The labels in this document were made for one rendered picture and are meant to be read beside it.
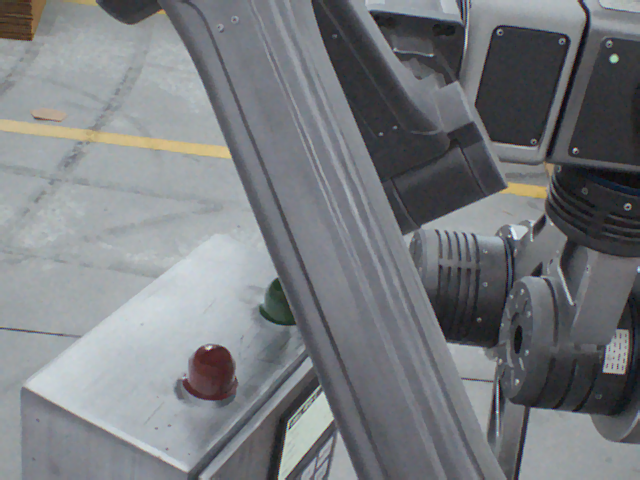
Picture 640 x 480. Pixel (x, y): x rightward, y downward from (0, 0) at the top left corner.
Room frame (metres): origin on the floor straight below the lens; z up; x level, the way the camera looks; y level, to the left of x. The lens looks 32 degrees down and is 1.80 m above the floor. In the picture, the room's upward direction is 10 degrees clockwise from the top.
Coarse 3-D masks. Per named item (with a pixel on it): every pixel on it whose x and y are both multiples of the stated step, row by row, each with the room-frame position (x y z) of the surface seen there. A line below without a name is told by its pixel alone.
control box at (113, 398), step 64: (192, 256) 0.48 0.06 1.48; (256, 256) 0.49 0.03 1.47; (128, 320) 0.41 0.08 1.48; (192, 320) 0.42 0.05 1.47; (256, 320) 0.43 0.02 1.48; (64, 384) 0.36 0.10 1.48; (128, 384) 0.36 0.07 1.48; (256, 384) 0.38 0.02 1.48; (64, 448) 0.34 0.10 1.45; (128, 448) 0.33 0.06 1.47; (192, 448) 0.33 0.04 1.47; (256, 448) 0.36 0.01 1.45
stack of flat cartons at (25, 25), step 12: (0, 0) 3.99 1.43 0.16; (12, 0) 4.00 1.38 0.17; (24, 0) 4.00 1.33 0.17; (36, 0) 4.12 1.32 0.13; (0, 12) 3.98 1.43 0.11; (12, 12) 3.99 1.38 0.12; (24, 12) 4.00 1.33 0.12; (36, 12) 4.09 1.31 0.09; (0, 24) 3.98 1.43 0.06; (12, 24) 3.99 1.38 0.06; (24, 24) 4.00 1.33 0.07; (36, 24) 4.10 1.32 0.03; (0, 36) 3.97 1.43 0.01; (12, 36) 3.98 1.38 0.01; (24, 36) 4.00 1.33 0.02
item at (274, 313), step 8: (272, 288) 0.43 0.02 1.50; (280, 288) 0.43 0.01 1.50; (264, 296) 0.43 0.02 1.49; (272, 296) 0.43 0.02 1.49; (280, 296) 0.43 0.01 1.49; (264, 304) 0.43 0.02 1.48; (272, 304) 0.43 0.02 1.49; (280, 304) 0.42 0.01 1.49; (264, 312) 0.43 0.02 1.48; (272, 312) 0.43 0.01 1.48; (280, 312) 0.42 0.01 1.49; (288, 312) 0.42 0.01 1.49; (264, 320) 0.43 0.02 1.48; (272, 320) 0.42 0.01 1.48; (280, 320) 0.42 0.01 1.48; (288, 320) 0.42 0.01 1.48; (272, 328) 0.42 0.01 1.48; (280, 328) 0.42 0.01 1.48; (288, 328) 0.42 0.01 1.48; (296, 328) 0.43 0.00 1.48
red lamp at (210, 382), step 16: (208, 352) 0.37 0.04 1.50; (224, 352) 0.37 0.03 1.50; (192, 368) 0.36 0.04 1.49; (208, 368) 0.36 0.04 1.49; (224, 368) 0.36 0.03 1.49; (192, 384) 0.36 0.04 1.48; (208, 384) 0.36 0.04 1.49; (224, 384) 0.36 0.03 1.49; (192, 400) 0.36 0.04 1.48; (208, 400) 0.36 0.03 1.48; (224, 400) 0.36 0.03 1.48
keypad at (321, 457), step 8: (336, 432) 0.46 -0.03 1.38; (328, 440) 0.45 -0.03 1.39; (320, 448) 0.44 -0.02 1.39; (328, 448) 0.45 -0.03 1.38; (312, 456) 0.43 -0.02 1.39; (320, 456) 0.44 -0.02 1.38; (328, 456) 0.45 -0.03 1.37; (304, 464) 0.42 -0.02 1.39; (312, 464) 0.43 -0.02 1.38; (320, 464) 0.44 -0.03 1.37; (328, 464) 0.46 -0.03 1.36; (304, 472) 0.42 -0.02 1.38; (312, 472) 0.43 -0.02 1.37; (320, 472) 0.45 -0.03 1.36
